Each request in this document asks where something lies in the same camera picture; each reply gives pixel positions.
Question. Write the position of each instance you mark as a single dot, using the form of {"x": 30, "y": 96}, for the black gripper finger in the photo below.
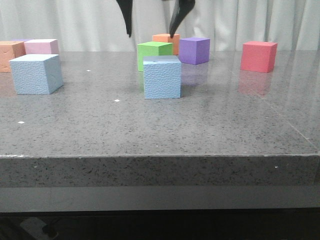
{"x": 126, "y": 7}
{"x": 180, "y": 11}

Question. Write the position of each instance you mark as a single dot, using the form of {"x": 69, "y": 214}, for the light blue foam block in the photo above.
{"x": 36, "y": 74}
{"x": 162, "y": 77}

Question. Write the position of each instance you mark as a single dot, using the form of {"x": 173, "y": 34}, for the orange foam block centre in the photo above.
{"x": 166, "y": 38}

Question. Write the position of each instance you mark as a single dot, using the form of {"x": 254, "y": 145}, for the orange foam block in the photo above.
{"x": 166, "y": 38}
{"x": 10, "y": 50}

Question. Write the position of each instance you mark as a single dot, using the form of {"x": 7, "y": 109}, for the purple foam block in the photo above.
{"x": 194, "y": 50}

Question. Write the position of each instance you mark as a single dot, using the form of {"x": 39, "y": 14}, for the green foam block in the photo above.
{"x": 152, "y": 48}

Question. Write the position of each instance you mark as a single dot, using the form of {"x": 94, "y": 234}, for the white curtain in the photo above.
{"x": 98, "y": 25}

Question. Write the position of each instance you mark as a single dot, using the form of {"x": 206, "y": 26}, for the pink foam block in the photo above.
{"x": 41, "y": 46}

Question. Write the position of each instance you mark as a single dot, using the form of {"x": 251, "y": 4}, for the red foam block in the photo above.
{"x": 258, "y": 56}

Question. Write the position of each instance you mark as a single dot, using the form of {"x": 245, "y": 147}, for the lavender foam block far left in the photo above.
{"x": 21, "y": 40}

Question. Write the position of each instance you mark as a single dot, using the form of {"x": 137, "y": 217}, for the orange foam block left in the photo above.
{"x": 10, "y": 50}

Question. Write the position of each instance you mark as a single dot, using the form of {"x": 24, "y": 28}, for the grey device under table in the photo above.
{"x": 38, "y": 229}

